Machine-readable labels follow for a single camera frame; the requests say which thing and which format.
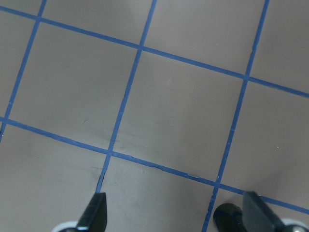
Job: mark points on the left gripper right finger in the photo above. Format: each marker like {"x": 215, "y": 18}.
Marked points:
{"x": 257, "y": 216}

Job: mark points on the dark wine bottle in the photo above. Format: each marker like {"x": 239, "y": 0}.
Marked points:
{"x": 228, "y": 218}

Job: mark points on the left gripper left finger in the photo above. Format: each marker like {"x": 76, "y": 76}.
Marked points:
{"x": 94, "y": 217}

